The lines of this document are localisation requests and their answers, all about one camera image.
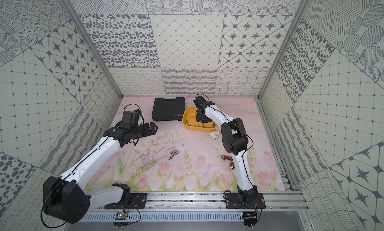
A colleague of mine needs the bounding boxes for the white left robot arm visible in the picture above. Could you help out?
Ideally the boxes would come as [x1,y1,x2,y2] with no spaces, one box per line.
[40,122,158,224]

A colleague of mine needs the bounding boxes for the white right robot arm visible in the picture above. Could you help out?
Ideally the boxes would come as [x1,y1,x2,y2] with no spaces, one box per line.
[196,101,259,203]

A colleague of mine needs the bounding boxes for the yellow plastic storage box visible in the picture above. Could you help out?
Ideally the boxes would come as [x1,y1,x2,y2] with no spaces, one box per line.
[182,108,217,133]

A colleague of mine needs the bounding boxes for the black plastic tool case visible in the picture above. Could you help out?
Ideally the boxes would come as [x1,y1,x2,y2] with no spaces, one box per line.
[152,97,186,122]

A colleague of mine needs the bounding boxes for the white pipe tee fitting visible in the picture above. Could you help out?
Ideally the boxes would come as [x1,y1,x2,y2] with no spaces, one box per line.
[209,131,220,140]

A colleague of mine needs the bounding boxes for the red brown pipe fitting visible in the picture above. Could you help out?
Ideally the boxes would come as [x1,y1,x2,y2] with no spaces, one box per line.
[221,155,235,170]

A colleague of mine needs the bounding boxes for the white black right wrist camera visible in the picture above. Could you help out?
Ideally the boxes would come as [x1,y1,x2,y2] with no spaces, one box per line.
[194,95,215,111]

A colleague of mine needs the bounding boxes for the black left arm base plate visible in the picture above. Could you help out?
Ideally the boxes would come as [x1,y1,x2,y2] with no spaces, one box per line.
[104,183,148,210]

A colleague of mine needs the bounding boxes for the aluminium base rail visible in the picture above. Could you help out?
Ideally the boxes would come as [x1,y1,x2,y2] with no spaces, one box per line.
[144,191,309,212]

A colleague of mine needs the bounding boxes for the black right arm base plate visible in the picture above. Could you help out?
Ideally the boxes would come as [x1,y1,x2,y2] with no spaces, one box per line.
[223,186,266,210]

